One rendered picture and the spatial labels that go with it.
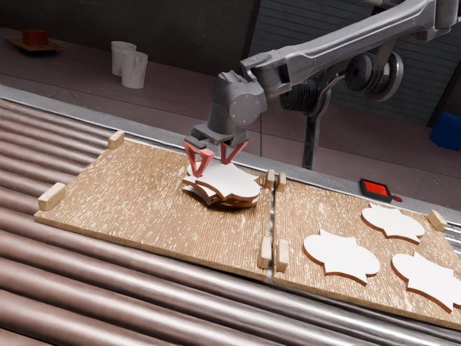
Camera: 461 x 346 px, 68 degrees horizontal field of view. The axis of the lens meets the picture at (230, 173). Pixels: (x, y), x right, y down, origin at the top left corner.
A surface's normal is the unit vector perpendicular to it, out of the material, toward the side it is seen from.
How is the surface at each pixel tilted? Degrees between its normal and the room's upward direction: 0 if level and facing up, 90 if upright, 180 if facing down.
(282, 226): 0
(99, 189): 0
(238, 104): 90
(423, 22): 90
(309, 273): 0
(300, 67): 90
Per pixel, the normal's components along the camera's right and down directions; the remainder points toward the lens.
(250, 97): 0.26, 0.53
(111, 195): 0.21, -0.85
